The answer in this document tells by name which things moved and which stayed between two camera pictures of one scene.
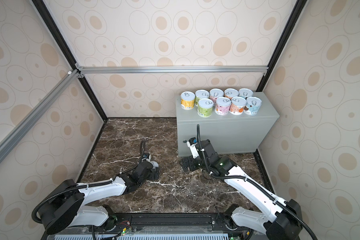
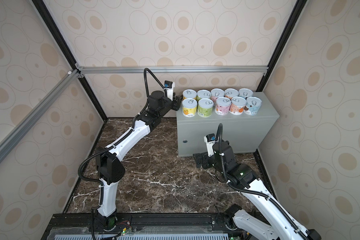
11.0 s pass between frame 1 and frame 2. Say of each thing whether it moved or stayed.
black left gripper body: moved
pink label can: stayed
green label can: stayed
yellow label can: stayed
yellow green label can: moved
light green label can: stayed
